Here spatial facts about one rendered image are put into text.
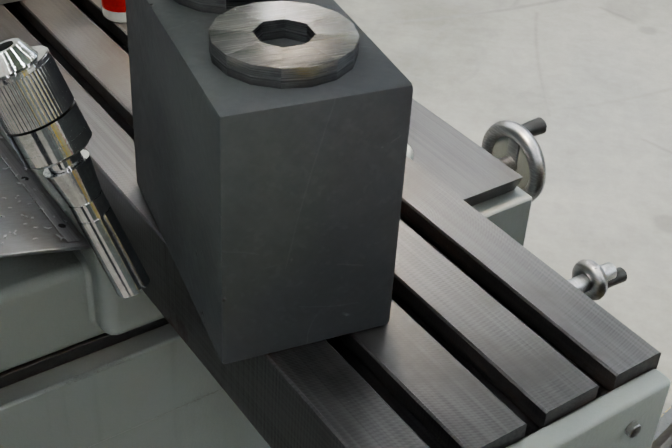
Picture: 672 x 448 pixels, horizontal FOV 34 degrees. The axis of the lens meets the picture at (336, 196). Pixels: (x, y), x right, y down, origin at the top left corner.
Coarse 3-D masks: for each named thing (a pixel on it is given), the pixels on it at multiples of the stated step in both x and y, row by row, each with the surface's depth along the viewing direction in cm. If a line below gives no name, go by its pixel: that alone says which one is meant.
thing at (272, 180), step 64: (128, 0) 76; (192, 0) 70; (256, 0) 70; (320, 0) 72; (192, 64) 64; (256, 64) 62; (320, 64) 62; (384, 64) 65; (192, 128) 66; (256, 128) 61; (320, 128) 63; (384, 128) 65; (192, 192) 69; (256, 192) 63; (320, 192) 65; (384, 192) 67; (192, 256) 72; (256, 256) 66; (320, 256) 68; (384, 256) 70; (256, 320) 69; (320, 320) 71; (384, 320) 74
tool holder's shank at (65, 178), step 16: (80, 160) 69; (48, 176) 69; (64, 176) 68; (80, 176) 69; (96, 176) 70; (64, 192) 69; (80, 192) 69; (96, 192) 70; (80, 208) 70; (96, 208) 70; (80, 224) 71; (96, 224) 71; (112, 224) 71; (96, 240) 71; (112, 240) 72; (128, 240) 73; (96, 256) 73; (112, 256) 72; (128, 256) 73; (112, 272) 73; (128, 272) 73; (144, 272) 74; (128, 288) 73
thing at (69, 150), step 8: (88, 128) 69; (80, 136) 68; (88, 136) 68; (72, 144) 67; (80, 144) 68; (56, 152) 67; (64, 152) 67; (72, 152) 67; (24, 160) 68; (32, 160) 67; (40, 160) 67; (48, 160) 67; (56, 160) 67; (64, 160) 67; (32, 168) 68; (40, 168) 67
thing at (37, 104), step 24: (24, 72) 64; (48, 72) 66; (0, 96) 65; (24, 96) 65; (48, 96) 66; (72, 96) 68; (0, 120) 66; (24, 120) 66; (48, 120) 66; (72, 120) 67; (24, 144) 67; (48, 144) 67
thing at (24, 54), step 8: (8, 40) 66; (16, 40) 66; (0, 48) 65; (8, 48) 65; (16, 48) 65; (24, 48) 66; (32, 48) 66; (0, 56) 65; (8, 56) 65; (16, 56) 65; (24, 56) 65; (32, 56) 66; (0, 64) 65; (8, 64) 65; (16, 64) 65; (24, 64) 65; (0, 72) 65; (8, 72) 65
